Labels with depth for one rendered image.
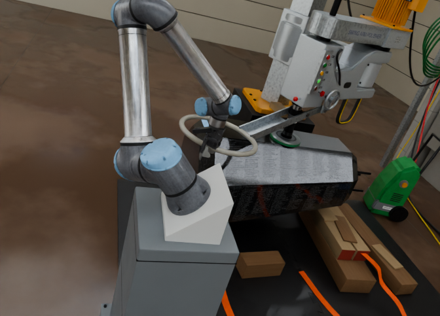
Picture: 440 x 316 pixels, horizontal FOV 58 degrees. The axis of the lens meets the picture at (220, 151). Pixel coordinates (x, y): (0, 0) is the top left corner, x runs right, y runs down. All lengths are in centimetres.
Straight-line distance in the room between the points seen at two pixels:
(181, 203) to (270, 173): 120
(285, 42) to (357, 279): 187
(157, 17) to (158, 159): 53
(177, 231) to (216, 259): 20
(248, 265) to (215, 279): 100
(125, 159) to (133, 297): 54
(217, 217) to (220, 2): 736
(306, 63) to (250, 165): 74
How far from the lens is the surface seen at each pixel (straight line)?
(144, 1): 159
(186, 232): 155
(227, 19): 875
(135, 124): 161
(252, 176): 259
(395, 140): 520
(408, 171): 403
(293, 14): 338
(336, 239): 308
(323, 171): 288
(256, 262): 273
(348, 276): 299
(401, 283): 326
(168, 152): 146
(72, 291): 249
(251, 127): 259
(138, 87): 162
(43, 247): 273
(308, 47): 259
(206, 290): 174
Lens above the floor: 188
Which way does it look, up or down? 27 degrees down
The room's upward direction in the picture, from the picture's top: 17 degrees clockwise
